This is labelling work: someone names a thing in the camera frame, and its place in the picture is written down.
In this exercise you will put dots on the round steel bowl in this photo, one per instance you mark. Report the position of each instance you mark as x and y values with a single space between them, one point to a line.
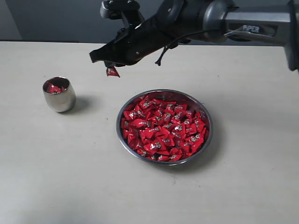
208 137

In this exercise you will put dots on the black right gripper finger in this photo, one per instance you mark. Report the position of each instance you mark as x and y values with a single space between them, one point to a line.
112 64
101 54

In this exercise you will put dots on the pile of red wrapped candies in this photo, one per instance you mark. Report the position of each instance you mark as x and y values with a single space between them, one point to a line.
163 135

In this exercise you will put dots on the stainless steel cup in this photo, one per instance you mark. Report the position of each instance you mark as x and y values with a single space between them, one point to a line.
61 102

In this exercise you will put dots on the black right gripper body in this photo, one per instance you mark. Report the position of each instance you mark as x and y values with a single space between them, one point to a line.
141 41

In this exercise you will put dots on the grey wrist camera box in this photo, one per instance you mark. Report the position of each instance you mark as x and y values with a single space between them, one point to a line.
125 10

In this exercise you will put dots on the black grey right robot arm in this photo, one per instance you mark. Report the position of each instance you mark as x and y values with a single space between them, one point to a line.
181 21

